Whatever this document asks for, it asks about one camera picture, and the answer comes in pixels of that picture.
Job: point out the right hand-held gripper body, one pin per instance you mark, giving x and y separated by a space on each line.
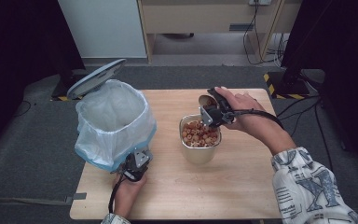
219 115

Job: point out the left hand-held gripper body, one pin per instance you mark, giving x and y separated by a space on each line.
138 165

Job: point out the square metal container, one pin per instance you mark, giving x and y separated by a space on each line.
199 154

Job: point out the white grey pedal trash can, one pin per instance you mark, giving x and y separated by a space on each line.
96 77

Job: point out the person's right hand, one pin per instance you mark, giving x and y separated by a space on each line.
245 109

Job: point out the person's left hand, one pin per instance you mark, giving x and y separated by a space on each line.
129 193

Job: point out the brown snack pieces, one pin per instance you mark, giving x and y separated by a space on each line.
209 102

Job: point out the pile of round snacks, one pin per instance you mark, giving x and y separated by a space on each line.
199 135

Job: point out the clear plastic trash bag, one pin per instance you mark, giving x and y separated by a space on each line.
115 124

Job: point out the black stand with striped base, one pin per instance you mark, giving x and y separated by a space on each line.
65 84
287 85

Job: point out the light wooden desk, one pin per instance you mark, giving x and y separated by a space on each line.
199 18

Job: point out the white power strip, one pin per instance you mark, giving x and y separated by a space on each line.
259 2

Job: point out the white cabinet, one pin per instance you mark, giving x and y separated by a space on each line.
105 28

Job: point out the black curtain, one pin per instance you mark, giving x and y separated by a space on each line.
341 46
18 46

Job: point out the grey table bracket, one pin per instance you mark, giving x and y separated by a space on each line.
78 196

